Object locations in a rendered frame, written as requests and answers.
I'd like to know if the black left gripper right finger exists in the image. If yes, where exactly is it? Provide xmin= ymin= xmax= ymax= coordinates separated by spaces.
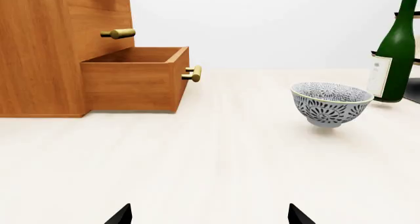
xmin=288 ymin=202 xmax=316 ymax=224

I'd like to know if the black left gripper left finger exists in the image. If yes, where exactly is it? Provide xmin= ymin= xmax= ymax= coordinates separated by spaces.
xmin=104 ymin=202 xmax=133 ymax=224

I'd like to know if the open wooden drawer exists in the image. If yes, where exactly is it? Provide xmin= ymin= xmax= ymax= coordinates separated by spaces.
xmin=79 ymin=46 xmax=190 ymax=114

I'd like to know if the wooden cabinet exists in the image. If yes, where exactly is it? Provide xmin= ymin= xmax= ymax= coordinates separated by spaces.
xmin=0 ymin=0 xmax=136 ymax=118

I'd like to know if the blue patterned ceramic bowl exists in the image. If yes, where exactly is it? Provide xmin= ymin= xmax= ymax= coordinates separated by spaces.
xmin=290 ymin=81 xmax=375 ymax=129

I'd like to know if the black wine rack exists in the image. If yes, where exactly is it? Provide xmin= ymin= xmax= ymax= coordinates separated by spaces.
xmin=370 ymin=11 xmax=420 ymax=104

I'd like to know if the green wine bottle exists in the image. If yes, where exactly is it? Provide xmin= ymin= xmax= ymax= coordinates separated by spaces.
xmin=366 ymin=0 xmax=420 ymax=104

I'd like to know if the brass handle on open drawer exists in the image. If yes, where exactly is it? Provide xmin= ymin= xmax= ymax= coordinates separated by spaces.
xmin=181 ymin=64 xmax=203 ymax=83

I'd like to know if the brass handle on closed drawer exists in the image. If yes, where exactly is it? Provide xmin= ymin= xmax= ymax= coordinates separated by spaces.
xmin=100 ymin=28 xmax=137 ymax=40

